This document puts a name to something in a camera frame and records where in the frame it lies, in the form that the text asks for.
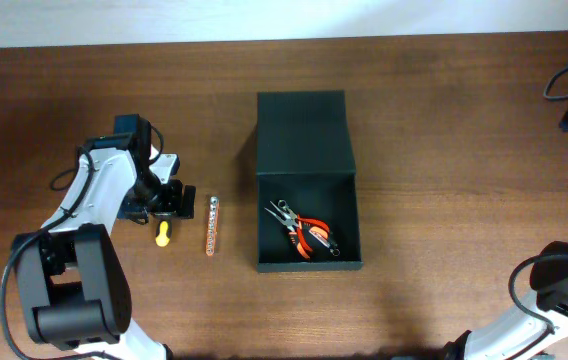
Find orange black long-nose pliers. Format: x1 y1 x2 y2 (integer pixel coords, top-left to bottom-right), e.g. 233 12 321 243
263 201 331 260

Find black gift box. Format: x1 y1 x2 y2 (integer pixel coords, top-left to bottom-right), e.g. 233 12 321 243
256 90 363 272

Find silver ring wrench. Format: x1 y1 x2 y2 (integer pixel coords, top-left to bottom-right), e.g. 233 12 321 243
276 199 341 258

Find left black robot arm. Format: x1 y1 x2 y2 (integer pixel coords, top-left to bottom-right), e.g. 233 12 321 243
3 114 196 359

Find small red handled pliers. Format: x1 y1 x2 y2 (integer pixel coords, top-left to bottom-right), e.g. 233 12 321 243
297 217 331 239

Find orange socket bit rail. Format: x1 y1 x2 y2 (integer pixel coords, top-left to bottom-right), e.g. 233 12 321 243
206 196 220 256

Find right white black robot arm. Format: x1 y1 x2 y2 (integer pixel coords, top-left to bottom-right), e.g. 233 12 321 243
436 241 568 360

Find yellow black screwdriver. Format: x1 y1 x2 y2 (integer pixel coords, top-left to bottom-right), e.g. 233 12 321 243
155 213 173 247

